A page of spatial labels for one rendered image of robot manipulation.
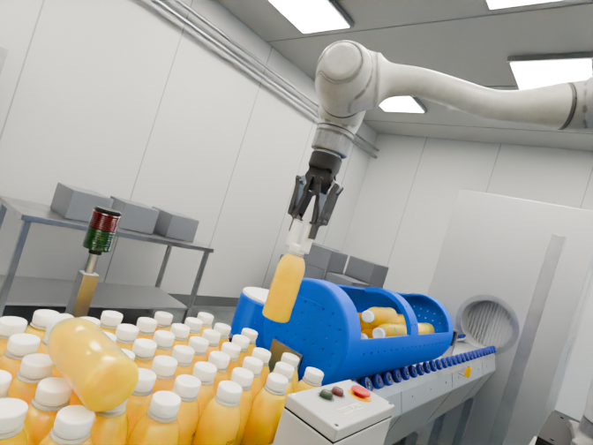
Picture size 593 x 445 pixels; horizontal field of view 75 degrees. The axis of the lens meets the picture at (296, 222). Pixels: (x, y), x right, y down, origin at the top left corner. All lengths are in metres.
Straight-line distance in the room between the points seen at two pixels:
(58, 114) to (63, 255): 1.27
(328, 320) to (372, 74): 0.59
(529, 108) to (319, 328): 0.70
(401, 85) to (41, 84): 3.45
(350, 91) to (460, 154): 5.91
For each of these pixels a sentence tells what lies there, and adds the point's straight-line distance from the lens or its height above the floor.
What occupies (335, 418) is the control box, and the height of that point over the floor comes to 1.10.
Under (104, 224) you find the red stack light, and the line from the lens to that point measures 1.01.
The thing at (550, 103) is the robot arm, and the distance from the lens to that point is 0.99.
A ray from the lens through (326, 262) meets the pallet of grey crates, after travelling 4.72.
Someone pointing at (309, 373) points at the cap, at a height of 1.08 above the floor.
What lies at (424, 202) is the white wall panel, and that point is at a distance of 6.55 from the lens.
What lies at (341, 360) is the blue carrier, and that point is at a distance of 1.00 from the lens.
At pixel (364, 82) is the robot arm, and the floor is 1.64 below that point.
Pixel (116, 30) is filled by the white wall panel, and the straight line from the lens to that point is 4.20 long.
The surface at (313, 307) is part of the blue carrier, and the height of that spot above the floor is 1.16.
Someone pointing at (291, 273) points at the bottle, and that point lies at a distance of 0.88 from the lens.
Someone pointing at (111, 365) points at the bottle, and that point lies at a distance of 0.52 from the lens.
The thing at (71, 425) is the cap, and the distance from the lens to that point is 0.53.
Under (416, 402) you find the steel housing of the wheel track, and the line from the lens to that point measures 1.67.
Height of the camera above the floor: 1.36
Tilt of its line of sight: level
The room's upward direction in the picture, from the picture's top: 17 degrees clockwise
